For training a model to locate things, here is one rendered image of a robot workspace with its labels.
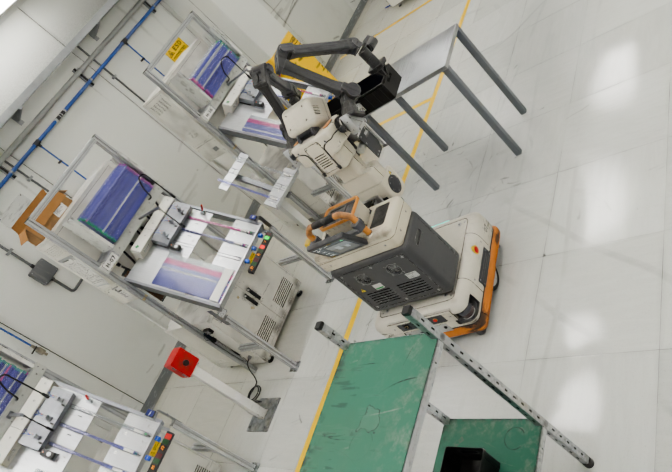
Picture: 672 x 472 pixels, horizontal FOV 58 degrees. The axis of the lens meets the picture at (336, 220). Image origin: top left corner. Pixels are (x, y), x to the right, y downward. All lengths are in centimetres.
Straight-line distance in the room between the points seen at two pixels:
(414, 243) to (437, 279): 23
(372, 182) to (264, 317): 175
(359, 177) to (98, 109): 362
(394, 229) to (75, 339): 351
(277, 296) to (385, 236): 194
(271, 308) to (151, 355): 167
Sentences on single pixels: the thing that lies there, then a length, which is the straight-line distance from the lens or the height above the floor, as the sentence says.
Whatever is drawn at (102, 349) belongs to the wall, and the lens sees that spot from 572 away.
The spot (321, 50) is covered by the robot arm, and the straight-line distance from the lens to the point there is 308.
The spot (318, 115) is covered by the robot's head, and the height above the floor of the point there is 129.
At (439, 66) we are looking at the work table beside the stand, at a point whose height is 80.
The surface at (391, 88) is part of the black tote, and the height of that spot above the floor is 106.
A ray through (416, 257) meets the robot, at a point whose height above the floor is 59.
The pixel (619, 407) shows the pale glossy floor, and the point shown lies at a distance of 269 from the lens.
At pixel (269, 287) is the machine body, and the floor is 30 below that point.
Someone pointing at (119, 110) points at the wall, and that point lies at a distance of 633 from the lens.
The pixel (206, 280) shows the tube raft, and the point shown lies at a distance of 409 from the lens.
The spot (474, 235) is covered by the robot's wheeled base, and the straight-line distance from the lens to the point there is 331.
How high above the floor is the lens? 218
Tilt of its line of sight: 25 degrees down
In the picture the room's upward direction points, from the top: 49 degrees counter-clockwise
